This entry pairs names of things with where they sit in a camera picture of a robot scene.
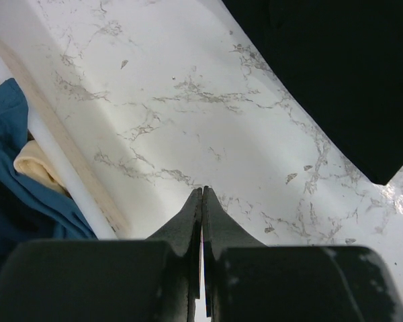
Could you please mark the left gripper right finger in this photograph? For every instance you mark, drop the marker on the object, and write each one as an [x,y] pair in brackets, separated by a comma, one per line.
[246,280]

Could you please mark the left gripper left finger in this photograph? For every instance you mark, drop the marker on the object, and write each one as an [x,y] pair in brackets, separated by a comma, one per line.
[155,279]

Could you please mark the black t shirt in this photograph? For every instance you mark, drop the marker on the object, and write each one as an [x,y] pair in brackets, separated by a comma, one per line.
[343,63]

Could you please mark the white laundry basket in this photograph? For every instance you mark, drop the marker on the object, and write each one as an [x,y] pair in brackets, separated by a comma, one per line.
[91,197]

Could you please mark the navy blue t shirt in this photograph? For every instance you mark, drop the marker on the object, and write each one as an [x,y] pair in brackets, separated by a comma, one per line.
[19,223]

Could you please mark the cream garment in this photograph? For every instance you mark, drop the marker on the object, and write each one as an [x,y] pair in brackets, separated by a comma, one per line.
[24,168]

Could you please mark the light blue garment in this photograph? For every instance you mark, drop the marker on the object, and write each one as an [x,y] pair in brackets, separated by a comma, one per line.
[69,220]

